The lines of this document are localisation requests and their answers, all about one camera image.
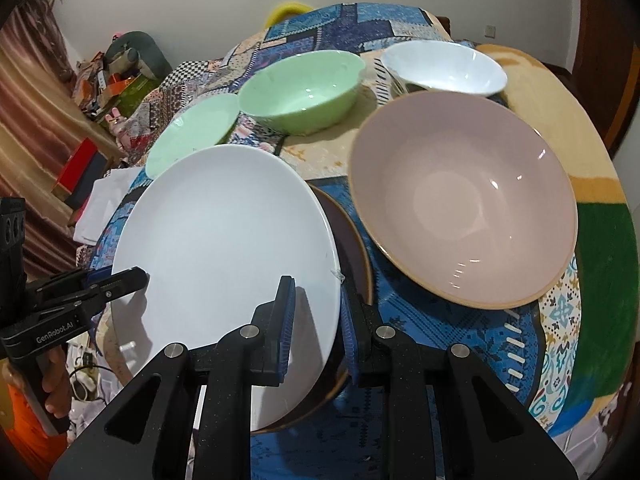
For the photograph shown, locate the beige fleece blanket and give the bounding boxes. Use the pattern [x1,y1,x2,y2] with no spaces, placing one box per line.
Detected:
[280,42,628,436]

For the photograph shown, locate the wooden door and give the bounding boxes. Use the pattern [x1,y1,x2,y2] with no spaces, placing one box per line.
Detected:
[575,0,640,161]

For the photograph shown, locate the green armchair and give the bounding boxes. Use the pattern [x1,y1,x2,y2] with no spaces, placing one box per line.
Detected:
[102,31,173,81]

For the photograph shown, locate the white power adapter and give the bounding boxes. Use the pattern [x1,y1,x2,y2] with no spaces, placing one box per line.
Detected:
[70,352,108,401]

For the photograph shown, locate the person's left hand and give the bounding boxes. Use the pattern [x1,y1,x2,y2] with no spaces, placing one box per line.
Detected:
[41,344,77,417]

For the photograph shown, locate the green bowl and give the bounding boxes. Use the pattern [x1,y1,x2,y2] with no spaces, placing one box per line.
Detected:
[237,50,367,135]

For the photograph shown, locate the pink rabbit toy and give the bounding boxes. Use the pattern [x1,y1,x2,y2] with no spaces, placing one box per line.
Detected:
[105,107,133,136]

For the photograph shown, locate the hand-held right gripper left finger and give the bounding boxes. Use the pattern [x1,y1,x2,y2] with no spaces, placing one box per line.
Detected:
[60,275,301,480]

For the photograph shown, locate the white cloth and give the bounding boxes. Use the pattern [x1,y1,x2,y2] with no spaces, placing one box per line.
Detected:
[72,167,143,246]

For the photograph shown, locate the white bowl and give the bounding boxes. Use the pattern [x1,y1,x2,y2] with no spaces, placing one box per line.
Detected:
[381,41,508,97]

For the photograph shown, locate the green plate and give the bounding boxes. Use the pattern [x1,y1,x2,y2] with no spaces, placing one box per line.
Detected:
[146,92,242,178]

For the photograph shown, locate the white plate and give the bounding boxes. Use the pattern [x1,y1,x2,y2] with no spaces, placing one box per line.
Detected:
[111,146,343,432]

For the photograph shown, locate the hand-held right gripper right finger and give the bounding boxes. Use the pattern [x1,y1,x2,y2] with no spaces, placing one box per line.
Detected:
[340,280,581,480]

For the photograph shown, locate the blue patchwork blanket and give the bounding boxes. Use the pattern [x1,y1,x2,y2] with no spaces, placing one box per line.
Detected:
[75,2,583,480]

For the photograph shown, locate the green box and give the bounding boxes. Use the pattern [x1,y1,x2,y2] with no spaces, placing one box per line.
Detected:
[117,80,161,116]

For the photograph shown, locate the brown curtain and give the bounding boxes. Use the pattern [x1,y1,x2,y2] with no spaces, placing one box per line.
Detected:
[0,2,126,281]

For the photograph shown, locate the pink bowl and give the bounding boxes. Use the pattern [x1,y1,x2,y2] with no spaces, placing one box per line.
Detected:
[349,91,579,311]

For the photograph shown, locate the person's left forearm orange sleeve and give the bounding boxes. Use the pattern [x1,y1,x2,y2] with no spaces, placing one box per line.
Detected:
[0,357,68,466]

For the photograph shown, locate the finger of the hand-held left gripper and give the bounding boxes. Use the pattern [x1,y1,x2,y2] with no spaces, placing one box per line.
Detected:
[45,267,149,317]
[25,267,112,303]

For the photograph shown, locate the red box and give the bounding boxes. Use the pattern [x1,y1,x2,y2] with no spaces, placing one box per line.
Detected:
[51,138,108,201]

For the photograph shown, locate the orange box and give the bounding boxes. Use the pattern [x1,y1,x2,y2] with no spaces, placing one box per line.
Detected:
[97,76,138,103]

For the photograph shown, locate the brown plate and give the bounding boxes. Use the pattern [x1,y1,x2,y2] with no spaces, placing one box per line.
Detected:
[250,185,374,436]

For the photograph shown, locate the yellow stool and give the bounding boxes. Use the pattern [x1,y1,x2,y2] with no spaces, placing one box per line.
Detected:
[265,1,312,28]

